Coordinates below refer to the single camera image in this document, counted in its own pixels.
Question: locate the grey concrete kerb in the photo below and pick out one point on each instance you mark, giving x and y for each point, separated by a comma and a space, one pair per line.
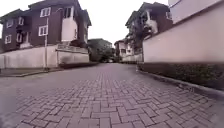
180, 83

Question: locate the white boundary wall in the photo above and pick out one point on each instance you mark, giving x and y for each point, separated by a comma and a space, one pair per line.
30, 57

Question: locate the cream boundary wall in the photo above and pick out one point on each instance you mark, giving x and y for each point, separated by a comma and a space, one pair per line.
186, 43

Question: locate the thin pale pole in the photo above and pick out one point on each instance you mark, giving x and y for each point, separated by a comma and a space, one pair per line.
46, 43

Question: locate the low dark green hedge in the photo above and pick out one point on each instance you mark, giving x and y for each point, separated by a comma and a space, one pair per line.
190, 72

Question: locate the brown multi-storey building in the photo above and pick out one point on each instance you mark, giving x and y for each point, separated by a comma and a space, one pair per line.
53, 23

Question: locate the pale distant building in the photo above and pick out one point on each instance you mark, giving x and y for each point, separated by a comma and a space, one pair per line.
124, 48

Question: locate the clump of green trees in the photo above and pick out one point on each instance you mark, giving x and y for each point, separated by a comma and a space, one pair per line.
101, 55

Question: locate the dark brown house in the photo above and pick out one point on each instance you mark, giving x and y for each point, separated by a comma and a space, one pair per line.
160, 18

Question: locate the small low hedge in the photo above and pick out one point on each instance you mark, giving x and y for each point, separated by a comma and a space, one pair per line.
78, 64

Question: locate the distant grey-roofed building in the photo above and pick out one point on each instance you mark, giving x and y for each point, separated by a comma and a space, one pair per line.
100, 43

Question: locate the reddish brick paved road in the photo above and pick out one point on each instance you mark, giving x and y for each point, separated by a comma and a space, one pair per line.
106, 100

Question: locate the grey side pavement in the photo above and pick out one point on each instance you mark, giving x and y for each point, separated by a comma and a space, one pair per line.
23, 71

